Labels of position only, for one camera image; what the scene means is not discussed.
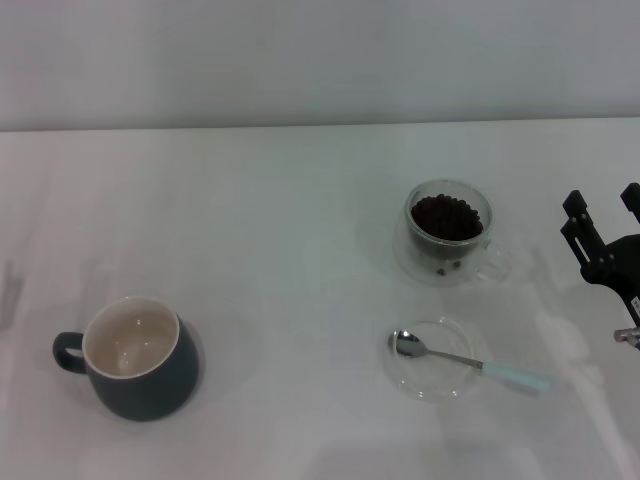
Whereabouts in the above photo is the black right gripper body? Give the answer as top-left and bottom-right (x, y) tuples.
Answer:
(579, 232), (640, 324)

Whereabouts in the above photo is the metal spoon with blue handle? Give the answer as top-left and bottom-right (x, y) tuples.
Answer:
(386, 328), (554, 391)

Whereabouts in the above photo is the round clear glass saucer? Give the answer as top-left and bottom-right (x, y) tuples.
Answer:
(383, 315), (485, 402)

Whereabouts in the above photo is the dark grey ceramic mug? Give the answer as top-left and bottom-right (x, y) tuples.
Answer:
(52, 295), (201, 422)

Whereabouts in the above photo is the coffee beans pile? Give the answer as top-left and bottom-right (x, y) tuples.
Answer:
(410, 193), (484, 242)

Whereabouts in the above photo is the double-walled glass cup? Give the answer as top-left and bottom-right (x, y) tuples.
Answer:
(393, 178), (514, 288)

